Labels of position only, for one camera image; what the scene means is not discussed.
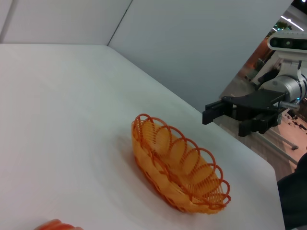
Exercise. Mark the orange woven plastic basket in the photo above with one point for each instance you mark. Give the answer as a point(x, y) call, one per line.
point(168, 153)

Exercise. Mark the grey metal stand leg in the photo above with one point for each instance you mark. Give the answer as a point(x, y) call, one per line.
point(275, 143)

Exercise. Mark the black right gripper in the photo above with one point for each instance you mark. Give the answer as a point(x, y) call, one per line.
point(261, 99)

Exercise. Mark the black robot torso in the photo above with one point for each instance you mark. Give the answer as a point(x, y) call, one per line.
point(296, 198)

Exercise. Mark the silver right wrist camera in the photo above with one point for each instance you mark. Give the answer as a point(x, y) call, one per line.
point(287, 43)

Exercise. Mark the orange white striped bread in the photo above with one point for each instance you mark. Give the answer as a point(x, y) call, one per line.
point(56, 225)

